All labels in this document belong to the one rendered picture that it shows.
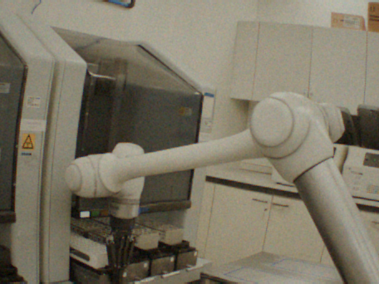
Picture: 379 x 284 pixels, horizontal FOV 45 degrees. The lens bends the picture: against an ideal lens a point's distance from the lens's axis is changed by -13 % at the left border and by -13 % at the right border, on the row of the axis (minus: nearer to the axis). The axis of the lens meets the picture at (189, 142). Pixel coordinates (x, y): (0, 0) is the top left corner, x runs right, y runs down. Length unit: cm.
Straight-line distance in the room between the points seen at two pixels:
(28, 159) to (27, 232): 22
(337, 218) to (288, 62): 317
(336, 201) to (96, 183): 62
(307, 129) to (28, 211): 82
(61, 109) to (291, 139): 73
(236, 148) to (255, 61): 299
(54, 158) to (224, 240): 269
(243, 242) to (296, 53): 156
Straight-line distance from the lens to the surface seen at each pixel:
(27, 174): 140
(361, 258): 99
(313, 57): 400
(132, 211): 146
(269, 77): 414
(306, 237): 368
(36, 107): 139
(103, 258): 155
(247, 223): 388
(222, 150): 126
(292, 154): 98
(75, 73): 148
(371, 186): 349
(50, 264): 153
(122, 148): 143
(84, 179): 127
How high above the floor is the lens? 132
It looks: 3 degrees down
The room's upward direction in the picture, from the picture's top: 7 degrees clockwise
